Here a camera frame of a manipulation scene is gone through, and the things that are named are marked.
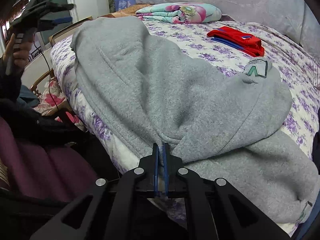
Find wooden chair floral cushion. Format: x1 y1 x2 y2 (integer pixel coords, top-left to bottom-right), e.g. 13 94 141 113
30 69 86 132

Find teal pink floral blanket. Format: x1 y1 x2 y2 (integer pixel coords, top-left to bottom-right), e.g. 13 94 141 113
136 2 222 24

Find person's left hand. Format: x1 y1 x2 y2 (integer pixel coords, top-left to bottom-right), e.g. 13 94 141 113
2 34 34 69

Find grey padded headboard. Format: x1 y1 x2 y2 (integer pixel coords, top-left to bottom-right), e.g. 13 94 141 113
136 0 319 60

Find red folded garment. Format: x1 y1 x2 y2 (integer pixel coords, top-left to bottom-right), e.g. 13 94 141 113
207 26 265 57

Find maroon clothing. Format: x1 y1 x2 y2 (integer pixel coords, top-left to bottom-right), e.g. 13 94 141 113
1 119 98 202

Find grey sweatpants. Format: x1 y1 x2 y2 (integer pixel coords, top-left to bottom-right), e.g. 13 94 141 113
71 17 319 223

